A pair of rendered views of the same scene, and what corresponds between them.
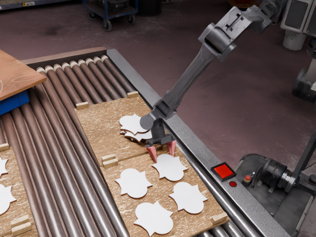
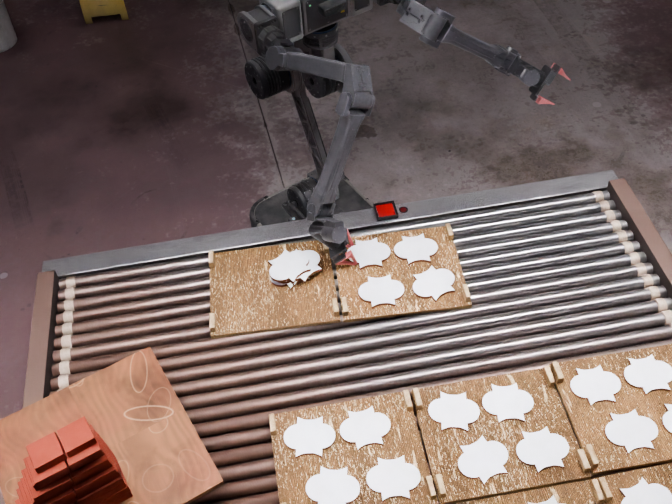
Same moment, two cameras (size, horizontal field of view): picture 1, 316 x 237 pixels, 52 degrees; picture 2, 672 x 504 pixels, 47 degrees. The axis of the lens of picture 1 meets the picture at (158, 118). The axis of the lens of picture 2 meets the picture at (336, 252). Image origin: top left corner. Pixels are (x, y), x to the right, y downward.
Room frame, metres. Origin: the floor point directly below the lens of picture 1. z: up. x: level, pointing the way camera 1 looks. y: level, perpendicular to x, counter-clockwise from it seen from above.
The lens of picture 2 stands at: (0.28, 1.54, 2.90)
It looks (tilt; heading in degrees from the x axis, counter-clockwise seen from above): 48 degrees down; 295
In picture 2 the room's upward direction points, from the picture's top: 4 degrees counter-clockwise
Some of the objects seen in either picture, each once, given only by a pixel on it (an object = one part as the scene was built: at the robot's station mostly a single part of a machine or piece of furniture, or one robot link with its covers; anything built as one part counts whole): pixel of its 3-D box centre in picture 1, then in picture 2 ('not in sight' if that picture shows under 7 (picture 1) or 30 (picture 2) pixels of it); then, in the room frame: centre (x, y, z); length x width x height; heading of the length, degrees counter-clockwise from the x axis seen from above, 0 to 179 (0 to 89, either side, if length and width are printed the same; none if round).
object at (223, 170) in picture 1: (223, 171); (385, 211); (0.93, -0.29, 0.92); 0.06 x 0.06 x 0.01; 32
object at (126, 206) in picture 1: (160, 192); (398, 271); (0.79, -0.03, 0.93); 0.41 x 0.35 x 0.02; 28
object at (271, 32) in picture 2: (268, 10); (272, 40); (1.38, -0.43, 1.45); 0.09 x 0.08 x 0.12; 56
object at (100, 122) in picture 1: (122, 126); (272, 286); (1.17, 0.17, 0.93); 0.41 x 0.35 x 0.02; 29
